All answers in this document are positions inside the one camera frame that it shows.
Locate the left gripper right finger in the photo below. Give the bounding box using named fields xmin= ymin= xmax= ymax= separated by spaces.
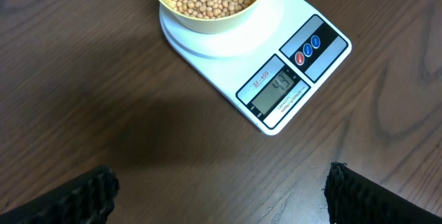
xmin=324 ymin=162 xmax=441 ymax=224

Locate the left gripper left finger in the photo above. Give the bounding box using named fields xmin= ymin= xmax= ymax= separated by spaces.
xmin=1 ymin=165 xmax=119 ymax=224

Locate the white digital kitchen scale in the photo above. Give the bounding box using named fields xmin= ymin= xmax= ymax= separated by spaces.
xmin=160 ymin=0 xmax=352 ymax=136

